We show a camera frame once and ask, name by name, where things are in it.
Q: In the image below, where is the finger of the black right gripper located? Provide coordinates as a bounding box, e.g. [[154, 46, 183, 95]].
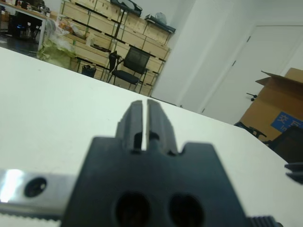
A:
[[285, 172, 303, 184], [284, 162, 303, 171]]

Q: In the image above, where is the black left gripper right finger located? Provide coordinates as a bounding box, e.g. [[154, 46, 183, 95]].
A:
[[146, 98, 178, 157]]

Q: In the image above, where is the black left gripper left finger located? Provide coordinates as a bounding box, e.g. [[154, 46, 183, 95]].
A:
[[115, 100, 144, 152]]

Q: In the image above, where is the brown cardboard box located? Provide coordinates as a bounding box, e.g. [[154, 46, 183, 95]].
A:
[[239, 67, 303, 142]]

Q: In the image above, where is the black mesh chair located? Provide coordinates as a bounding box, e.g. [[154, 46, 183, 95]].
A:
[[107, 46, 152, 94]]

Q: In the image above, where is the black waste bin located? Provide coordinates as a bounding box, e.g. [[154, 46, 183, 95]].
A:
[[81, 65, 97, 78]]

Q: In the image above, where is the white door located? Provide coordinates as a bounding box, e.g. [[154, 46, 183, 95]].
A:
[[201, 23, 303, 125]]

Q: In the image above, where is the dark flat case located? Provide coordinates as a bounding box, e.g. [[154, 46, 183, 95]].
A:
[[144, 13, 177, 34]]

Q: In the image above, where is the yellow-green plastic bag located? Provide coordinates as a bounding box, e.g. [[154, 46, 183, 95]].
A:
[[37, 18, 79, 69]]

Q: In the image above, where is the wooden crate stack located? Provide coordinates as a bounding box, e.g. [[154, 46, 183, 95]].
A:
[[59, 0, 177, 96]]

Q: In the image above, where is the white framed desk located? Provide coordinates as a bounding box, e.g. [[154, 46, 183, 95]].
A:
[[0, 0, 52, 52]]

